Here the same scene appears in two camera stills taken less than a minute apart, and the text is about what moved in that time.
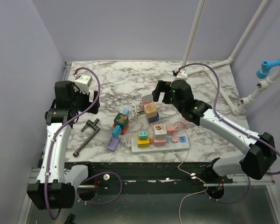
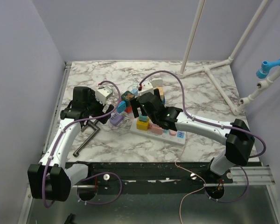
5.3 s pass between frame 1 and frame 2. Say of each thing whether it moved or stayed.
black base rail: stayed
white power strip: moved
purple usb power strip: moved
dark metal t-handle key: stayed
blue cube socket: moved
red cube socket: moved
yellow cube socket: moved
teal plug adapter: moved
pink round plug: moved
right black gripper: moved
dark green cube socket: moved
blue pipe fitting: stayed
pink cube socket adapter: moved
